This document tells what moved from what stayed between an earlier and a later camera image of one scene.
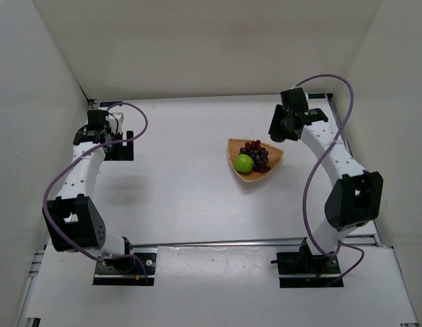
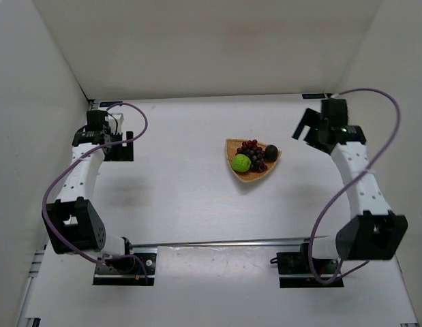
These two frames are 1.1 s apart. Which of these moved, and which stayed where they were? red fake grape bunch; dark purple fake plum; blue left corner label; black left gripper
Moved: dark purple fake plum
Stayed: black left gripper; blue left corner label; red fake grape bunch
